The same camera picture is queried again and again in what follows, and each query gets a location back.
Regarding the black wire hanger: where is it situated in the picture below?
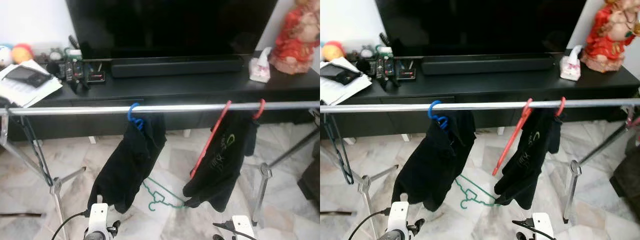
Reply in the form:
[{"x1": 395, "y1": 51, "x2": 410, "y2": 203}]
[
  {"x1": 20, "y1": 115, "x2": 54, "y2": 187},
  {"x1": 324, "y1": 114, "x2": 355, "y2": 186}
]

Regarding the red robed figurine statue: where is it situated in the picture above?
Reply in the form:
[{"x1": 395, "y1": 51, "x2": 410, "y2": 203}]
[
  {"x1": 268, "y1": 0, "x2": 321, "y2": 76},
  {"x1": 580, "y1": 0, "x2": 640, "y2": 74}
]

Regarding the black shirt with logo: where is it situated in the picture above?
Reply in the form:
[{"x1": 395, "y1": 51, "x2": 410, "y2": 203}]
[
  {"x1": 182, "y1": 111, "x2": 261, "y2": 213},
  {"x1": 494, "y1": 107, "x2": 563, "y2": 211}
]

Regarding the plain black shirt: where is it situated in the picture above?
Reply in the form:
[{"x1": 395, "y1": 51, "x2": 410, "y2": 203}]
[
  {"x1": 87, "y1": 114, "x2": 168, "y2": 215},
  {"x1": 391, "y1": 110, "x2": 477, "y2": 212}
]

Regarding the blue clothes hanger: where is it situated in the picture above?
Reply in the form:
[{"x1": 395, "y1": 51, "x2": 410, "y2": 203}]
[
  {"x1": 126, "y1": 102, "x2": 146, "y2": 132},
  {"x1": 427, "y1": 100, "x2": 449, "y2": 130}
]

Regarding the white plush toy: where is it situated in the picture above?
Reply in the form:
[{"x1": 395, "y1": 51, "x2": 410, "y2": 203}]
[{"x1": 0, "y1": 44, "x2": 13, "y2": 68}]

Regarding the red plastic clothes hanger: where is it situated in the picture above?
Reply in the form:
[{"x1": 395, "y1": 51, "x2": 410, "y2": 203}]
[
  {"x1": 252, "y1": 98, "x2": 267, "y2": 121},
  {"x1": 553, "y1": 96, "x2": 567, "y2": 120},
  {"x1": 492, "y1": 98, "x2": 534, "y2": 177},
  {"x1": 189, "y1": 100, "x2": 233, "y2": 180}
]

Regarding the black soundbar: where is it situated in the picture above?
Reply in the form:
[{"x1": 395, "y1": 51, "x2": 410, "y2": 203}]
[{"x1": 110, "y1": 55, "x2": 246, "y2": 79}]

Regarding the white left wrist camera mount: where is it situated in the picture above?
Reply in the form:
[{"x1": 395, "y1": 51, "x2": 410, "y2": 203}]
[
  {"x1": 387, "y1": 201, "x2": 411, "y2": 235},
  {"x1": 85, "y1": 202, "x2": 111, "y2": 236}
]

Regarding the white pink tissue box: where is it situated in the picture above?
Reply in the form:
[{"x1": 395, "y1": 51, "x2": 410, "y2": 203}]
[
  {"x1": 248, "y1": 47, "x2": 273, "y2": 83},
  {"x1": 559, "y1": 45, "x2": 584, "y2": 82}
]

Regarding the green clothes hanger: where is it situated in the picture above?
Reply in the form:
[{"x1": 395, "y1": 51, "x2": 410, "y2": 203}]
[
  {"x1": 141, "y1": 177, "x2": 187, "y2": 211},
  {"x1": 455, "y1": 175, "x2": 501, "y2": 210}
]

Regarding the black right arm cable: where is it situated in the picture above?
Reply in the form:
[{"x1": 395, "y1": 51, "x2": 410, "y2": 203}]
[
  {"x1": 511, "y1": 218, "x2": 557, "y2": 240},
  {"x1": 212, "y1": 222, "x2": 257, "y2": 240}
]

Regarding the black remote control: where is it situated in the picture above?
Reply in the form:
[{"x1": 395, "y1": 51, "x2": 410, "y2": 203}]
[
  {"x1": 64, "y1": 59, "x2": 86, "y2": 83},
  {"x1": 376, "y1": 57, "x2": 396, "y2": 80}
]

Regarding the black wallet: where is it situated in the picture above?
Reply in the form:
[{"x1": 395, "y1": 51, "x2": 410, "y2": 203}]
[
  {"x1": 320, "y1": 63, "x2": 363, "y2": 86},
  {"x1": 4, "y1": 65, "x2": 53, "y2": 89}
]

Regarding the black flat television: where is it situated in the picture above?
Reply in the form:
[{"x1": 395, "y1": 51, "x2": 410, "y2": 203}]
[
  {"x1": 65, "y1": 0, "x2": 279, "y2": 60},
  {"x1": 375, "y1": 0, "x2": 587, "y2": 57}
]

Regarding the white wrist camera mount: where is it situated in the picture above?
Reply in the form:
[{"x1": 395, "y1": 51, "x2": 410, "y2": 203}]
[
  {"x1": 231, "y1": 215, "x2": 257, "y2": 240},
  {"x1": 85, "y1": 202, "x2": 111, "y2": 236},
  {"x1": 387, "y1": 201, "x2": 411, "y2": 235},
  {"x1": 531, "y1": 212, "x2": 555, "y2": 240}
]

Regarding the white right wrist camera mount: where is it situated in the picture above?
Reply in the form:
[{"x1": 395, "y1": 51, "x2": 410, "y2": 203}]
[
  {"x1": 531, "y1": 212, "x2": 555, "y2": 240},
  {"x1": 231, "y1": 215, "x2": 257, "y2": 240}
]

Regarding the silver metal clothes rack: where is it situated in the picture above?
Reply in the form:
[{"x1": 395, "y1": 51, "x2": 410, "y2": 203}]
[
  {"x1": 320, "y1": 98, "x2": 640, "y2": 240},
  {"x1": 0, "y1": 100, "x2": 321, "y2": 240}
]

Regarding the orange plush toy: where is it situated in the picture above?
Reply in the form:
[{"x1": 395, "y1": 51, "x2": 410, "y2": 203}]
[
  {"x1": 11, "y1": 43, "x2": 35, "y2": 65},
  {"x1": 322, "y1": 41, "x2": 346, "y2": 62}
]

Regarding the black low tv cabinet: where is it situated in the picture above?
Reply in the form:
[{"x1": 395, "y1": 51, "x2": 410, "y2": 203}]
[
  {"x1": 320, "y1": 50, "x2": 640, "y2": 132},
  {"x1": 0, "y1": 50, "x2": 321, "y2": 143}
]

